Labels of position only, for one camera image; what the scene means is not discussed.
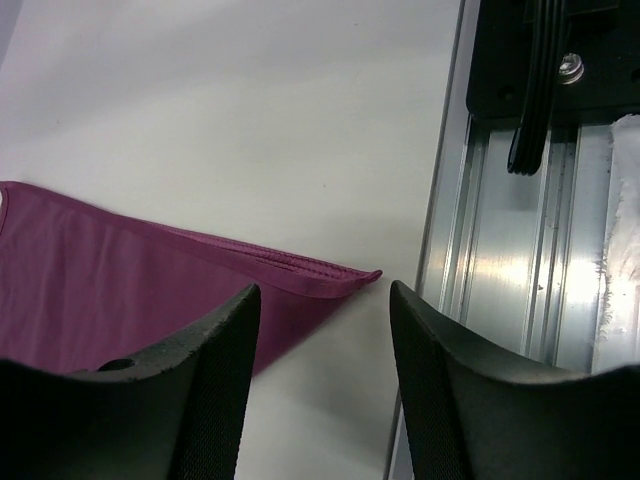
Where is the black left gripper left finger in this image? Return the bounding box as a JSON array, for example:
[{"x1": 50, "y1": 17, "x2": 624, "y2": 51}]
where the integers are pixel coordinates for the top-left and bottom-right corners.
[{"x1": 1, "y1": 286, "x2": 261, "y2": 479}]

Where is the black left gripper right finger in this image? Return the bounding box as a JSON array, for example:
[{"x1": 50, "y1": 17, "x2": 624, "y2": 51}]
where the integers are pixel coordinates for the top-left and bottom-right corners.
[{"x1": 389, "y1": 281, "x2": 639, "y2": 479}]

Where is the purple cloth napkin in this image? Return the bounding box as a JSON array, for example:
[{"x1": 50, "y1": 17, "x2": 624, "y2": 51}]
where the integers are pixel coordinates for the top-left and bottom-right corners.
[{"x1": 1, "y1": 181, "x2": 379, "y2": 373}]

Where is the aluminium front rail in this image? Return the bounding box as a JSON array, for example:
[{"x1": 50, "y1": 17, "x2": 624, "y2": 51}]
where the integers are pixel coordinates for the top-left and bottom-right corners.
[{"x1": 385, "y1": 1, "x2": 639, "y2": 479}]

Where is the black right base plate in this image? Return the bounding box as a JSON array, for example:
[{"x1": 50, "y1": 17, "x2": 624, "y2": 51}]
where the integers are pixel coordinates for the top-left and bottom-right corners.
[{"x1": 466, "y1": 1, "x2": 639, "y2": 128}]

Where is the black cable bundle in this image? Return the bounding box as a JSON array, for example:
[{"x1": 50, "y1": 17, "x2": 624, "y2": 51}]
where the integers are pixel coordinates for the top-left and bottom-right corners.
[{"x1": 507, "y1": 0, "x2": 569, "y2": 176}]

